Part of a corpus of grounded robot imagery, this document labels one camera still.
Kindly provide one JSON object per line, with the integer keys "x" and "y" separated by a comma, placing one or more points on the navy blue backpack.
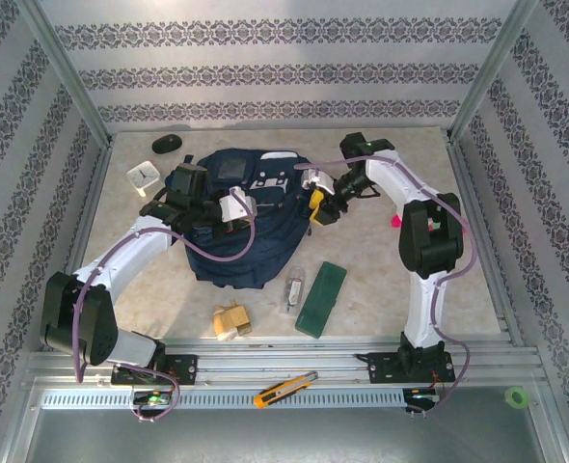
{"x": 265, "y": 231}

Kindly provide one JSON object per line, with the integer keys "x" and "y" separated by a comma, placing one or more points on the black computer mouse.
{"x": 167, "y": 144}

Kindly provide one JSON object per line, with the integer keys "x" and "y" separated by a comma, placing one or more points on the clear plastic stationery pouch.
{"x": 293, "y": 289}

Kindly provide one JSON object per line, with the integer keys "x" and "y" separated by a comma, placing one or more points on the tan wooden block toy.
{"x": 234, "y": 318}

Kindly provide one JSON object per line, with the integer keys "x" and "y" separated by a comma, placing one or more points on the dark green pencil case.
{"x": 320, "y": 299}

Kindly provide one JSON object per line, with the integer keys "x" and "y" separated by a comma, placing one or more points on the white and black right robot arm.
{"x": 422, "y": 308}

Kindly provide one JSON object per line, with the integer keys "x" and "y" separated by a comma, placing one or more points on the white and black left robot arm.
{"x": 120, "y": 260}

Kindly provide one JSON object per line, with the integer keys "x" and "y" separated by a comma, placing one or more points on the white square desk clock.
{"x": 143, "y": 174}

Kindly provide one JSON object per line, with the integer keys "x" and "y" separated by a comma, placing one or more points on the white pink green plush toy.
{"x": 395, "y": 222}

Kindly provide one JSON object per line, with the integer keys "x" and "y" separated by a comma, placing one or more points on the orange and black utility knife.
{"x": 284, "y": 388}

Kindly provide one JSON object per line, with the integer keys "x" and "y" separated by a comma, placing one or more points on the left controller board green light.
{"x": 152, "y": 398}

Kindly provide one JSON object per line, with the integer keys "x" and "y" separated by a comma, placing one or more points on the controller board green light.
{"x": 422, "y": 395}
{"x": 152, "y": 398}

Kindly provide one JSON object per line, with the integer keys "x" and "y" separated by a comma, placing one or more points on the right controller board green light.
{"x": 422, "y": 395}

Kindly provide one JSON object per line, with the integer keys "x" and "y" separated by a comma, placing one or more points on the green tape roll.
{"x": 507, "y": 398}

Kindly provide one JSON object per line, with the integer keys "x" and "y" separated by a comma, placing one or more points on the aluminium table edge rail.
{"x": 78, "y": 241}
{"x": 475, "y": 202}

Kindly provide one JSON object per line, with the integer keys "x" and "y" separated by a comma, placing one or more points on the aluminium linear rail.
{"x": 265, "y": 364}

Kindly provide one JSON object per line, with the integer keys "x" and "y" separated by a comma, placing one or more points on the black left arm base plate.
{"x": 185, "y": 369}

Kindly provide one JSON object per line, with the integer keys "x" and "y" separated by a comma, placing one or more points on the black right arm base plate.
{"x": 381, "y": 366}

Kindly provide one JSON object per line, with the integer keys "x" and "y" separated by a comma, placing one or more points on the aluminium frame post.
{"x": 490, "y": 72}
{"x": 67, "y": 72}

